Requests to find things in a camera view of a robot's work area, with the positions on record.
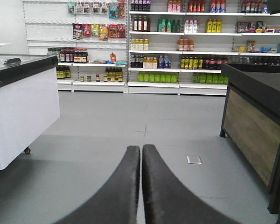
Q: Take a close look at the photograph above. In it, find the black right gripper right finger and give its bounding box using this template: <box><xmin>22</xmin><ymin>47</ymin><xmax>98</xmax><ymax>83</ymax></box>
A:
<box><xmin>142</xmin><ymin>144</ymin><xmax>236</xmax><ymax>224</ymax></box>

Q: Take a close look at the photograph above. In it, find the white chest freezer far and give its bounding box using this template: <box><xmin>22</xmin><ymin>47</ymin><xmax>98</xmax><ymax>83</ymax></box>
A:
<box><xmin>0</xmin><ymin>54</ymin><xmax>60</xmax><ymax>170</ymax></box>

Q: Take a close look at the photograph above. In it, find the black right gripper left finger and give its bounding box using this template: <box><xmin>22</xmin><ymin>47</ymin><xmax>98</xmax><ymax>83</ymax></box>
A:
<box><xmin>56</xmin><ymin>146</ymin><xmax>140</xmax><ymax>224</ymax></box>

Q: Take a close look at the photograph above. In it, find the white store shelving unit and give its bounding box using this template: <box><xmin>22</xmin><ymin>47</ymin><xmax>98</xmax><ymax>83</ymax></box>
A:
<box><xmin>21</xmin><ymin>0</ymin><xmax>280</xmax><ymax>96</ymax></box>

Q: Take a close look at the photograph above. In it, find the steel floor socket plate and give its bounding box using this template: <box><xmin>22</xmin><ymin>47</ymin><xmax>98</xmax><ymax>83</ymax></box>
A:
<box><xmin>186</xmin><ymin>155</ymin><xmax>202</xmax><ymax>164</ymax></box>

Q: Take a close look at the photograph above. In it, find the black wooden display stand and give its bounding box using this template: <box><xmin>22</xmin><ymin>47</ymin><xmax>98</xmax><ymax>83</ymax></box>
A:
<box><xmin>220</xmin><ymin>63</ymin><xmax>280</xmax><ymax>224</ymax></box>

